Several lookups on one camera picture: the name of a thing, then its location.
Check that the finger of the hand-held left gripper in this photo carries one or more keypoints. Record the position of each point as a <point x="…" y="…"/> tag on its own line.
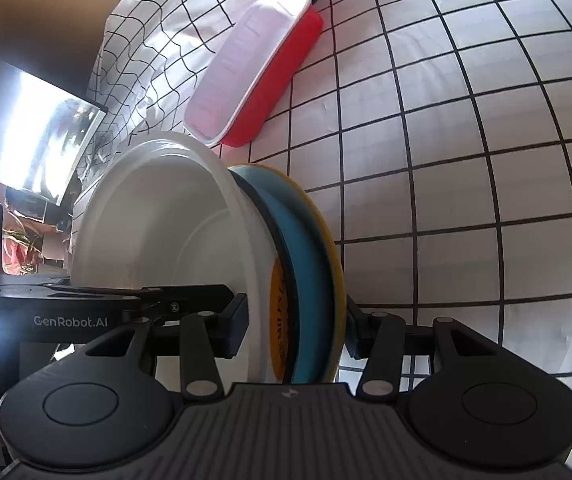
<point x="181" y="295"/>

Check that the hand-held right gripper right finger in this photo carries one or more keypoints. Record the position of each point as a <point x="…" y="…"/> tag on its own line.
<point x="356" y="332"/>

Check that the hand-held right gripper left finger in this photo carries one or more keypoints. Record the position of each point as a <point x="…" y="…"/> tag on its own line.
<point x="236" y="327"/>

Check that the large white bowl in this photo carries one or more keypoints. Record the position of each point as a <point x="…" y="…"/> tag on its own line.
<point x="141" y="220"/>

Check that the blue bowl with white inside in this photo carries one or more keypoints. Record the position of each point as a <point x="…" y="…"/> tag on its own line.
<point x="296" y="255"/>

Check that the pink flowered object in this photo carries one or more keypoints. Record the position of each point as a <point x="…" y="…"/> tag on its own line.
<point x="21" y="245"/>

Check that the black framed monitor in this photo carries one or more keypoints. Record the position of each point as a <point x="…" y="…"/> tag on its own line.
<point x="31" y="125"/>

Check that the black checked white tablecloth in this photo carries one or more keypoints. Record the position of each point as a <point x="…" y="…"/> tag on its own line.
<point x="440" y="135"/>

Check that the red container with white lid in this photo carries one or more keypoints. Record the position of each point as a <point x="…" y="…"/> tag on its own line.
<point x="251" y="70"/>

